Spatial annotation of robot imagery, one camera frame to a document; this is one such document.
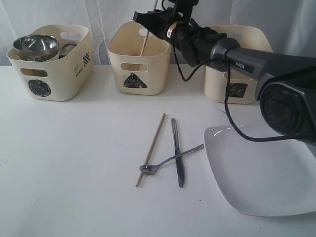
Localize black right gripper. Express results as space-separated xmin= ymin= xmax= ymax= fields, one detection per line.
xmin=133 ymin=8 xmax=227 ymax=67

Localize wooden chopstick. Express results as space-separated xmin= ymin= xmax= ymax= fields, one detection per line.
xmin=140 ymin=0 xmax=158 ymax=57
xmin=135 ymin=113 xmax=166 ymax=188

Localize steel cup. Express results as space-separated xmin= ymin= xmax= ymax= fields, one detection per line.
xmin=59 ymin=43 xmax=76 ymax=59

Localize steel bowl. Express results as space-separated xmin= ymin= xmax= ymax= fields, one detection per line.
xmin=12 ymin=34 xmax=59 ymax=62

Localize steel spoon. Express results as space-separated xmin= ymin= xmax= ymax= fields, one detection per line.
xmin=139 ymin=144 xmax=204 ymax=176

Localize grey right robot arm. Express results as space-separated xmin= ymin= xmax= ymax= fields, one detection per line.
xmin=133 ymin=8 xmax=316 ymax=144

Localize cream bin with triangle mark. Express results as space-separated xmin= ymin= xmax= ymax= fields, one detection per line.
xmin=107 ymin=21 xmax=171 ymax=96

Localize cream bin with circle mark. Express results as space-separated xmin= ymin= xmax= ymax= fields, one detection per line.
xmin=6 ymin=24 xmax=93 ymax=101

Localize cream bin with square mark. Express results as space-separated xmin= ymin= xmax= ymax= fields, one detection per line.
xmin=204 ymin=25 xmax=272 ymax=104

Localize steel table knife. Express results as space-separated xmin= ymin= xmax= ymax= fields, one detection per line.
xmin=171 ymin=118 xmax=185 ymax=188

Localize white square plate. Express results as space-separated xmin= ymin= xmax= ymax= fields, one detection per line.
xmin=204 ymin=126 xmax=316 ymax=217

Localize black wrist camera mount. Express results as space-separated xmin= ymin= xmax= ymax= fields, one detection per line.
xmin=170 ymin=0 xmax=199 ymax=22

